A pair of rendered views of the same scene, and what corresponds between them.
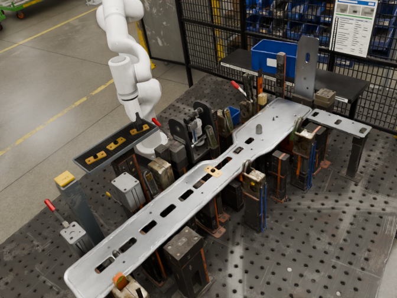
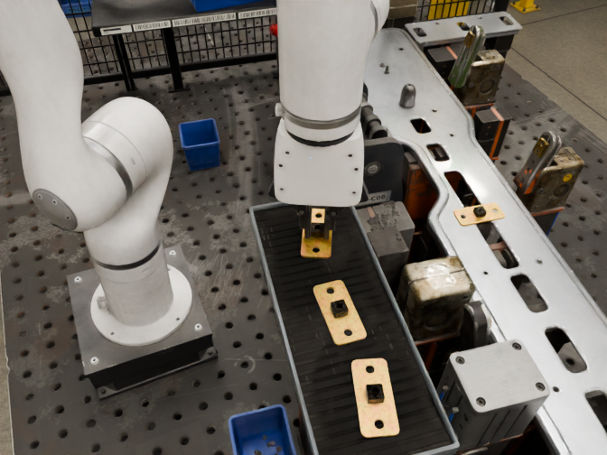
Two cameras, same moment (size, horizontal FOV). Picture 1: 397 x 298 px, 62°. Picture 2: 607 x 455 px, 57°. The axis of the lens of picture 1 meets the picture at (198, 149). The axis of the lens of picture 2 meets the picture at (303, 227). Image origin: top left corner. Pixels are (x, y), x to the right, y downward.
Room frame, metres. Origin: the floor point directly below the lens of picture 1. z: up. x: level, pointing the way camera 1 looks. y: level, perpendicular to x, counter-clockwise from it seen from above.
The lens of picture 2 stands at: (1.04, 0.69, 1.70)
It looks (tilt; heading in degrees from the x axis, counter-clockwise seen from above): 48 degrees down; 296
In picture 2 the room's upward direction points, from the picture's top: straight up
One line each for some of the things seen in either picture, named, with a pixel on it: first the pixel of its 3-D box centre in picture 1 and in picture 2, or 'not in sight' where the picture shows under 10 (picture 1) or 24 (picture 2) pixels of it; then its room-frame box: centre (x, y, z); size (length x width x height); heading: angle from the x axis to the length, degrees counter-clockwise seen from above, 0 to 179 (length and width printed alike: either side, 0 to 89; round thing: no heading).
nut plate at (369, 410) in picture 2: (95, 156); (374, 394); (1.09, 0.43, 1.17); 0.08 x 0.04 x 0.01; 120
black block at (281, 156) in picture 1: (280, 177); (477, 165); (1.11, -0.37, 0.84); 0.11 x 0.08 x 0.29; 40
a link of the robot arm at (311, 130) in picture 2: (127, 91); (318, 109); (1.24, 0.25, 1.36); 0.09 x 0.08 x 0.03; 22
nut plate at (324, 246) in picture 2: (139, 129); (317, 230); (1.23, 0.25, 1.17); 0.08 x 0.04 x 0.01; 112
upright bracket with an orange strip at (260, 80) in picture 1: (260, 109); not in sight; (1.54, -0.38, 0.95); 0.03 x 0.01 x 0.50; 130
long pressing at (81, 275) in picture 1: (211, 175); (487, 223); (1.04, -0.04, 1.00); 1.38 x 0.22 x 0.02; 130
